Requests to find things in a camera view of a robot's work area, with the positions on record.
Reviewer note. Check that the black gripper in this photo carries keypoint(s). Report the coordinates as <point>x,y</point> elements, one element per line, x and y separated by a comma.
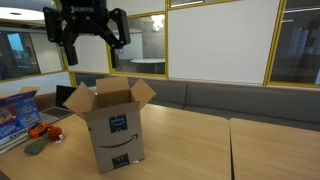
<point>83,16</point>

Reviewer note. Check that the small brown cardboard box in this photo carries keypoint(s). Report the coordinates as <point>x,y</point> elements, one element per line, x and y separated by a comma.
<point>45,100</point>

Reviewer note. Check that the open cardboard shipping box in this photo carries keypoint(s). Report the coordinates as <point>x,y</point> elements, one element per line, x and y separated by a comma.
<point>115,140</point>

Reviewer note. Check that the blue printed game box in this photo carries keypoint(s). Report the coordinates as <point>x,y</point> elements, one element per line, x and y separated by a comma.
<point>18,116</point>

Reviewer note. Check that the white table behind glass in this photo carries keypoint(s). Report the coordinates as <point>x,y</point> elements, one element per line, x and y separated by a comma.
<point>148,61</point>

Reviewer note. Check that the open grey laptop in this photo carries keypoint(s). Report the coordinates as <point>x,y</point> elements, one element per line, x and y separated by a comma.
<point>61,100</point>

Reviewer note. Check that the orange plush toy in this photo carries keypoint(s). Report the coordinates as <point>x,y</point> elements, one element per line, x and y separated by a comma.
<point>55,133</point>

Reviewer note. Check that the orange and black tool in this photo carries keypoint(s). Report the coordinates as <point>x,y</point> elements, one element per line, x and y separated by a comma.
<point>38,129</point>

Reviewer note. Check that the green cloth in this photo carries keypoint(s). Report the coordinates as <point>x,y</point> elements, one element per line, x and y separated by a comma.
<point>35,146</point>

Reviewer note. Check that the grey upholstered bench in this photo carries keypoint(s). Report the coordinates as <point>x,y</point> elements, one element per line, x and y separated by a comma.
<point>250,100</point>

